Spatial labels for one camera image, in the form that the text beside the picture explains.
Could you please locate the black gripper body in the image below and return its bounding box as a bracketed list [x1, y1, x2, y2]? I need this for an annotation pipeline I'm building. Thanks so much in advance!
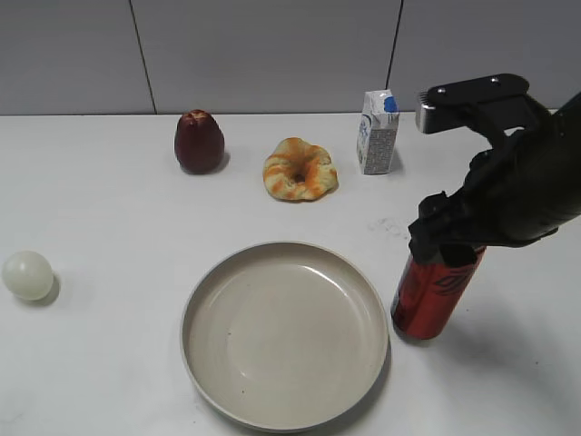
[461, 94, 580, 247]

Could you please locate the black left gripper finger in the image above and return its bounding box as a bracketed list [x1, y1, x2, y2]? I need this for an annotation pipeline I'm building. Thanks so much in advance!
[409, 191, 477, 264]

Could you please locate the red cola can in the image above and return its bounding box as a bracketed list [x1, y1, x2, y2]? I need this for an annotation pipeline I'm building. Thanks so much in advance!
[390, 246, 486, 340]

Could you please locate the beige round plate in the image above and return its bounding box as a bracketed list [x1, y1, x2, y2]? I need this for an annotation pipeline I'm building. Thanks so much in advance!
[180, 241, 390, 433]

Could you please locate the white blue milk carton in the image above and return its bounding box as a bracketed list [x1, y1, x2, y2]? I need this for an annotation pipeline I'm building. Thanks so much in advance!
[357, 90, 399, 175]

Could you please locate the dark red wax apple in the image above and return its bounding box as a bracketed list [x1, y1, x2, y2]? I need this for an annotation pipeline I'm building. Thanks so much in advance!
[174, 109, 225, 174]

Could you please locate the white egg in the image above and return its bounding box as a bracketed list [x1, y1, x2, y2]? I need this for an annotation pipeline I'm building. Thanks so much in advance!
[2, 251, 54, 301]

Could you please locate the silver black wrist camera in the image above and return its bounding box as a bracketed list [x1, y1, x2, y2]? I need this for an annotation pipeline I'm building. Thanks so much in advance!
[416, 74, 529, 134]

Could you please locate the orange striped bread ring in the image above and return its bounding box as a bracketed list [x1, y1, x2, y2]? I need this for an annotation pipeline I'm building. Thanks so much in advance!
[262, 136, 340, 203]

